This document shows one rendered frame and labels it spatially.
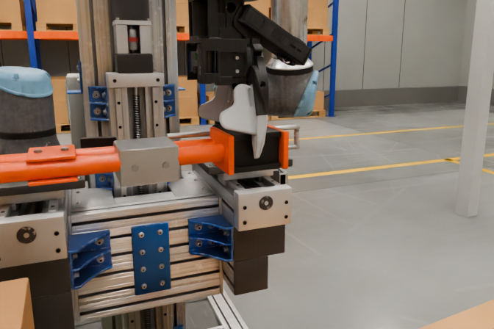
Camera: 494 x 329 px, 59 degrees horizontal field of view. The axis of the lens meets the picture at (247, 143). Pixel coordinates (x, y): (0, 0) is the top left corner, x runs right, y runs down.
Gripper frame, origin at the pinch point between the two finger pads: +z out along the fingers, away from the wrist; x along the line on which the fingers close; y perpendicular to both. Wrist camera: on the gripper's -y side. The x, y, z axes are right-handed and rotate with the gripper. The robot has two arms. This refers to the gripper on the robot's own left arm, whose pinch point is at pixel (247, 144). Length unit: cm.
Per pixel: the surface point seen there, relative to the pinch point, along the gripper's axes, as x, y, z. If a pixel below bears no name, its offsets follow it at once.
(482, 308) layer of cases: -29, -89, 64
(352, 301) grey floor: -119, -110, 118
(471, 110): -188, -266, 32
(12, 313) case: -9.1, 31.6, 23.2
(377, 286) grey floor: -125, -132, 118
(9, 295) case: -14.4, 32.3, 23.2
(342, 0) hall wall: -826, -580, -129
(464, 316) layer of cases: -28, -80, 64
